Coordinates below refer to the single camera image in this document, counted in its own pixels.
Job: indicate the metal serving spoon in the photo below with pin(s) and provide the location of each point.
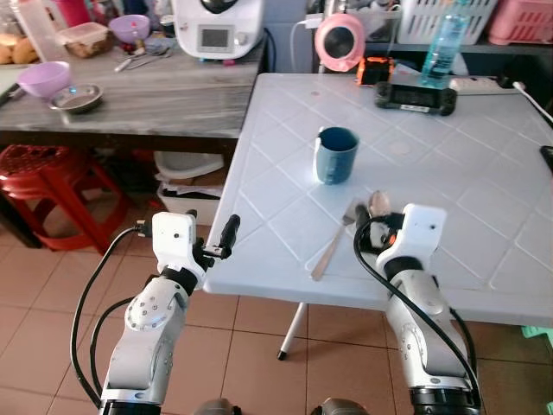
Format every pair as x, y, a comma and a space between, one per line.
130, 62

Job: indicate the red plastic stool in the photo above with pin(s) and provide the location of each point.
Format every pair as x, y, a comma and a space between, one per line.
43, 169

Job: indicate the pink round appliance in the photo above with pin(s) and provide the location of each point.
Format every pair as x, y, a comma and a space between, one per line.
339, 41

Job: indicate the shallow metal dish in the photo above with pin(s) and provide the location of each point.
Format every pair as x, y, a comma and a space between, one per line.
76, 99

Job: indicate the brown bread roll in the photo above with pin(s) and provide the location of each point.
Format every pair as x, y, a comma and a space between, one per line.
22, 52

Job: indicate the white power strip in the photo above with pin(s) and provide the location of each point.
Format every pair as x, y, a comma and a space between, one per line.
479, 85

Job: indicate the blue plastic water bottle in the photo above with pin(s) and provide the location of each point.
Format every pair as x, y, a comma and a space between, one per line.
445, 47

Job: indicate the white plastic table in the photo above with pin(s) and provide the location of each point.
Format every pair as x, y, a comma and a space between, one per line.
449, 199

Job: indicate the grey robot left foot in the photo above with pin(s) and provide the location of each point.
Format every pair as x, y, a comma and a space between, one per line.
216, 408

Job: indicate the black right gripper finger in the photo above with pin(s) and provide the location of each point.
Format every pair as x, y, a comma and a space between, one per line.
363, 216

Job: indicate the white kitchen food processor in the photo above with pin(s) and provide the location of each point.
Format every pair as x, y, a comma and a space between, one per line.
216, 39

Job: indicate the white plastic bin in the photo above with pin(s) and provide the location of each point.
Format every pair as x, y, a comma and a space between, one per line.
186, 164

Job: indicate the clear plastic food container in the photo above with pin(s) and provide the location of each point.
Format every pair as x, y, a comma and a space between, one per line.
84, 39

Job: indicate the white plastic basket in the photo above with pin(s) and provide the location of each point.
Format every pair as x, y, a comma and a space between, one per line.
415, 22

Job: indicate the grey robot right foot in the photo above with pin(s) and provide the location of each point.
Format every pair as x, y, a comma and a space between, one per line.
341, 408

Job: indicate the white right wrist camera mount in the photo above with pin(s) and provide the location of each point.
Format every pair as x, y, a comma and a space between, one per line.
419, 233

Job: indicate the green plastic stool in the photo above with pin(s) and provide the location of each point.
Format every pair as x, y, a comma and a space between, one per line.
544, 333

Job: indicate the pink plastic basket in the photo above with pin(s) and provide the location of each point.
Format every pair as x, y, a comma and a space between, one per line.
523, 22

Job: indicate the grey wood counter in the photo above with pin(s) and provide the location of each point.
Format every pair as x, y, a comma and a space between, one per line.
173, 99

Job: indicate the blue ceramic mug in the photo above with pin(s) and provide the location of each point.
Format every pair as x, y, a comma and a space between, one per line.
339, 160

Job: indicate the white table leg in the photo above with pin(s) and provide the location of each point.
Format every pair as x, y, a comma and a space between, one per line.
292, 333

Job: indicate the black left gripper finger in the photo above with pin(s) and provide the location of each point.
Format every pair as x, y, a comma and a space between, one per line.
230, 229

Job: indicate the large purple plastic bowl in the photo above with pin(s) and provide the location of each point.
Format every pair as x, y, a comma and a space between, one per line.
43, 79

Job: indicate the grey robot foot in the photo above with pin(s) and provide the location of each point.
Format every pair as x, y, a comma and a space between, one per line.
341, 408
216, 408

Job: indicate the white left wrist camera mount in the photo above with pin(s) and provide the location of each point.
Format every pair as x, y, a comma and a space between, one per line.
173, 238

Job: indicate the orange black device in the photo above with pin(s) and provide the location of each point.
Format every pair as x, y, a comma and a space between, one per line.
376, 71

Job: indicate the black handheld controller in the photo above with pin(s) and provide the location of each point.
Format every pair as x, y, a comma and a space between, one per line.
415, 98

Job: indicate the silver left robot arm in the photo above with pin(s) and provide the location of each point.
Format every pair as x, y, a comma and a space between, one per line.
147, 346

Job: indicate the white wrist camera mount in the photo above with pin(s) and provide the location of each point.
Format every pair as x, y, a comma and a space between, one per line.
419, 233
173, 238

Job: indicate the black smartphone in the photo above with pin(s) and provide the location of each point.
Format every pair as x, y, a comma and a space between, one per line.
548, 157

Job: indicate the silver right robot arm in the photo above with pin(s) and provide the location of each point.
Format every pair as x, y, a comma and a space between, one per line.
423, 328

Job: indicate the small purple bowl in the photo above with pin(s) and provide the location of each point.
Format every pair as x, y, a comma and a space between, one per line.
130, 28

